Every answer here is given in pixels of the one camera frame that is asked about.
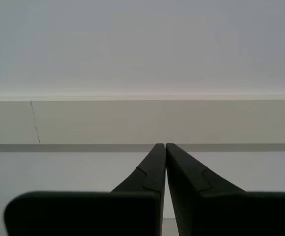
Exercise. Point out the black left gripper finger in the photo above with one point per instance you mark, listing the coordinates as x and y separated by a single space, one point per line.
83 214
218 214

